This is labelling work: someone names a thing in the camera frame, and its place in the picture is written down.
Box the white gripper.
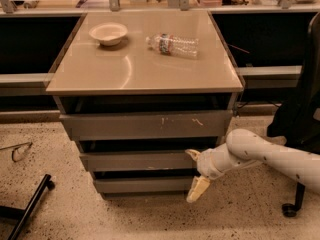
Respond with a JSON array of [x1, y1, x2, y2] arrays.
[[185, 149, 224, 203]]

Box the grey drawer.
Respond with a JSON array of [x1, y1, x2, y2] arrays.
[[94, 176, 193, 194], [80, 150, 196, 171], [60, 110, 232, 141]]

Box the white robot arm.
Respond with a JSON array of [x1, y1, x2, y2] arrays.
[[186, 129, 320, 203]]

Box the grey top drawer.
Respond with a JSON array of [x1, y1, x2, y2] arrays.
[[60, 110, 232, 141]]

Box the grey bottom drawer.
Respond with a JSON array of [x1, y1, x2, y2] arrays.
[[94, 176, 193, 194]]

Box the grey drawer cabinet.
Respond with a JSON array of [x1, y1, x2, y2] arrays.
[[47, 10, 243, 198]]

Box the black office chair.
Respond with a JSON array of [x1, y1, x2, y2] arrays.
[[266, 11, 320, 218]]

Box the clear plastic water bottle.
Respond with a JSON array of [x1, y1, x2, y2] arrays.
[[146, 33, 199, 59]]

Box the white paper bowl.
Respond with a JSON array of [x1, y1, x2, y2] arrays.
[[89, 22, 128, 46]]

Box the black chair leg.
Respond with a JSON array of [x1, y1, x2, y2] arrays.
[[0, 174, 55, 240]]

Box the thin floor cable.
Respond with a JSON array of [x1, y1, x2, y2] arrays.
[[0, 141, 34, 163]]

